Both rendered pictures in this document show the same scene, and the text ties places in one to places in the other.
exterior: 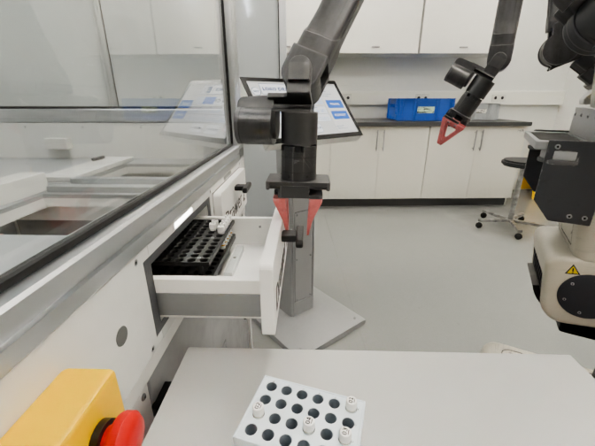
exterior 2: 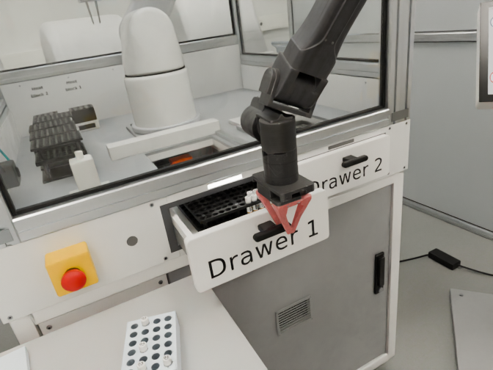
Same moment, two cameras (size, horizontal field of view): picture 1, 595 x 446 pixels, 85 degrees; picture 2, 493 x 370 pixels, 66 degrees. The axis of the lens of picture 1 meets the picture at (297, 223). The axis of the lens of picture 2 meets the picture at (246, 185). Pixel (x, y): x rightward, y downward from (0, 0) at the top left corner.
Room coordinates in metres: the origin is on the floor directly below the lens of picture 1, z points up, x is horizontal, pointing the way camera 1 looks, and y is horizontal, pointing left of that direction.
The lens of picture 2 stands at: (0.23, -0.50, 1.26)
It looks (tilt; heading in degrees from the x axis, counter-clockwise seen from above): 24 degrees down; 64
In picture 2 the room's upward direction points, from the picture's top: 8 degrees counter-clockwise
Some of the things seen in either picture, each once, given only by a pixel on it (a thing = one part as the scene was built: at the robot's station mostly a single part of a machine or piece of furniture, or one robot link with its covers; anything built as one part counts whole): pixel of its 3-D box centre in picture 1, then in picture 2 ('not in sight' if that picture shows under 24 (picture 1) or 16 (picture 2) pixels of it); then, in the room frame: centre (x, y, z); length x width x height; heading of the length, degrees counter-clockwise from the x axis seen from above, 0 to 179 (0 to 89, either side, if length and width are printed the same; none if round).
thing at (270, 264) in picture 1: (276, 253); (263, 237); (0.50, 0.03, 0.87); 0.29 x 0.02 x 0.11; 178
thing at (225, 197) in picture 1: (232, 199); (344, 169); (0.82, 0.17, 0.87); 0.29 x 0.02 x 0.11; 178
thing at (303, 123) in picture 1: (295, 127); (276, 132); (0.53, 0.00, 1.08); 0.07 x 0.06 x 0.07; 82
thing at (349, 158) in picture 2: (242, 187); (351, 159); (0.82, 0.14, 0.91); 0.07 x 0.04 x 0.01; 178
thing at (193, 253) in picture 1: (160, 254); (221, 202); (0.51, 0.24, 0.87); 0.22 x 0.18 x 0.06; 88
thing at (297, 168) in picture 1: (298, 166); (280, 168); (0.53, 0.00, 1.02); 0.10 x 0.07 x 0.07; 88
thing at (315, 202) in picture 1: (300, 208); (285, 206); (0.53, 0.00, 0.94); 0.07 x 0.07 x 0.09; 88
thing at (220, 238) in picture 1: (218, 239); (238, 207); (0.50, 0.13, 0.90); 0.18 x 0.02 x 0.01; 178
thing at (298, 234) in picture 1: (292, 235); (268, 228); (0.50, 0.01, 0.91); 0.07 x 0.04 x 0.01; 178
